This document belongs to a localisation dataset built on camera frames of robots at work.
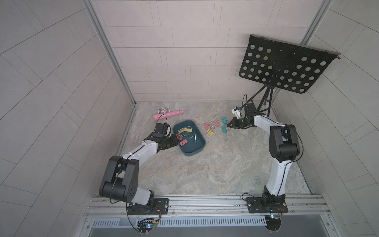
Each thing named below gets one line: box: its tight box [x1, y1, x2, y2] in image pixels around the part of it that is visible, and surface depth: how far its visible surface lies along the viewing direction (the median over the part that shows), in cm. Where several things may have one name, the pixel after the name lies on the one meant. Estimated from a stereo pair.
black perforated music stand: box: [238, 34, 341, 118], surface depth 77 cm
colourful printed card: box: [157, 107, 171, 114], surface depth 111 cm
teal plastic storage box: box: [172, 119, 206, 157], surface depth 96 cm
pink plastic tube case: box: [152, 110, 185, 120], surface depth 110 cm
